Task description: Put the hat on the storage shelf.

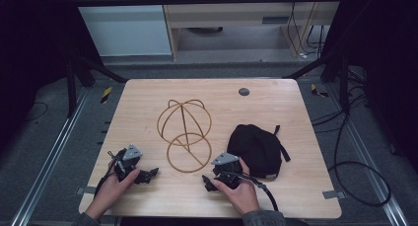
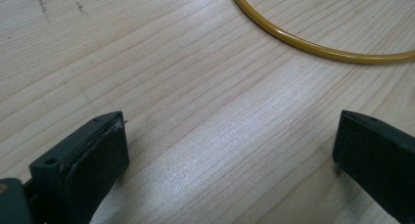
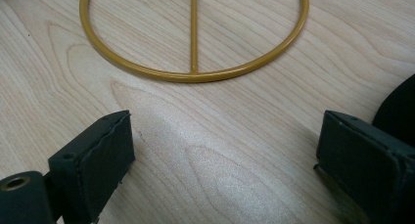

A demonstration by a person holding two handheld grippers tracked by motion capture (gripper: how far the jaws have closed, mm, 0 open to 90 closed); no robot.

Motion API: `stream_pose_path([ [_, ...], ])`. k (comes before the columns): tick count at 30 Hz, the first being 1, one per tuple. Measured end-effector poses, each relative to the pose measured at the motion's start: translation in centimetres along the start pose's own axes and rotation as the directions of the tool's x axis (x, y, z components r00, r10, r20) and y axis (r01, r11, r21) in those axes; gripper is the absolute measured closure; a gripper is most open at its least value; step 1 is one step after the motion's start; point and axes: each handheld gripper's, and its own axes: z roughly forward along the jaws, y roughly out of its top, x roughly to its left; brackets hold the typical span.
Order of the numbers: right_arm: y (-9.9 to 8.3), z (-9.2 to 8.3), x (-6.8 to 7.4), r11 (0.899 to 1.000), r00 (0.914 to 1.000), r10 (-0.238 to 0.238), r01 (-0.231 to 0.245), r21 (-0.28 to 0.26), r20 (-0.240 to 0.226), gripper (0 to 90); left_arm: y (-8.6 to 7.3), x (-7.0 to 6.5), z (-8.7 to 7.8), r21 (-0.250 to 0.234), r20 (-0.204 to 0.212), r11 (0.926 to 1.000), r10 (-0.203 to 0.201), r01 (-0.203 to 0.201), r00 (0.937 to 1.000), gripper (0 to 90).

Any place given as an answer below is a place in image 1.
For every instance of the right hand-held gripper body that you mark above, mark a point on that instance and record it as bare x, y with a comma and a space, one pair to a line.
226, 158

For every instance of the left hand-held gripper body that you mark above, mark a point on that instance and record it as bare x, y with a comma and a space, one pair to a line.
131, 153

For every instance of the black cap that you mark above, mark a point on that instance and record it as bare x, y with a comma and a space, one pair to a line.
256, 150

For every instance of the person's right hand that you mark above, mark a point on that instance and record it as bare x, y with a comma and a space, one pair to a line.
241, 194

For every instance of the person's left hand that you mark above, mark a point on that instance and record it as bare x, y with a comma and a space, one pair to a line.
113, 189

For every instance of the grey round table grommet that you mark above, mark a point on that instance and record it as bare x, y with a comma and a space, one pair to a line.
243, 91

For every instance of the black metal stand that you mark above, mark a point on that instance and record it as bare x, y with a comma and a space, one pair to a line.
70, 88
343, 84

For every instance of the yellow-black tool right floor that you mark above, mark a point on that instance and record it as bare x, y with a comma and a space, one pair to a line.
318, 91

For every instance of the white cabinet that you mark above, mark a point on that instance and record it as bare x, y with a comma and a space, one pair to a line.
125, 32

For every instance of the dark curtain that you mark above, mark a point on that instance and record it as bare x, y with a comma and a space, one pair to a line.
387, 71
33, 55

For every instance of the grey metal table bracket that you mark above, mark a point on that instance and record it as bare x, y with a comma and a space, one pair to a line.
86, 190
333, 194

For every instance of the aluminium floor rail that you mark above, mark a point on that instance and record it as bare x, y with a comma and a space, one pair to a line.
368, 160
49, 160

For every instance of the black horizontal frame bar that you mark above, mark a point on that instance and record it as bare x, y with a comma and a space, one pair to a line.
197, 0

